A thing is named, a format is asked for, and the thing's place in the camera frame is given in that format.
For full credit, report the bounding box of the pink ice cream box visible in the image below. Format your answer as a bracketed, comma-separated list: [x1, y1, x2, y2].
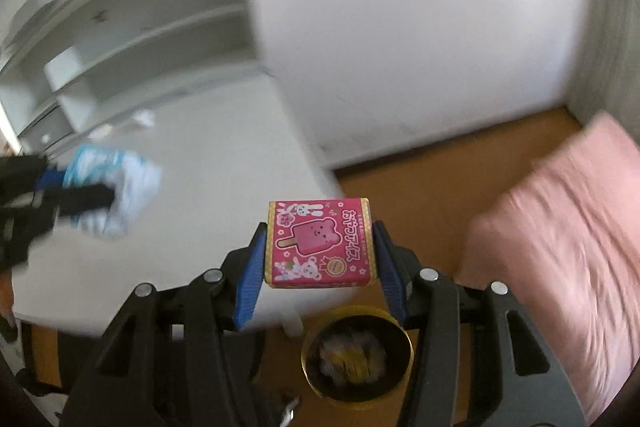
[264, 198, 378, 289]

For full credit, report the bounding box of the blue white tissue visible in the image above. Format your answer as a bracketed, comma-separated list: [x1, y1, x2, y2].
[62, 143, 164, 242]

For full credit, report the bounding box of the black yellow-rimmed trash bin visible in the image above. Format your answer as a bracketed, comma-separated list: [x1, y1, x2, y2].
[300, 306, 414, 410]

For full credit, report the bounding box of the grey desk shelf unit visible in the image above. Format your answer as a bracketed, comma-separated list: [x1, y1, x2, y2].
[1, 0, 258, 154]

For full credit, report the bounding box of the pink bed blanket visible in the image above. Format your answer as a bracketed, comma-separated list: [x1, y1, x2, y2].
[454, 113, 639, 423]

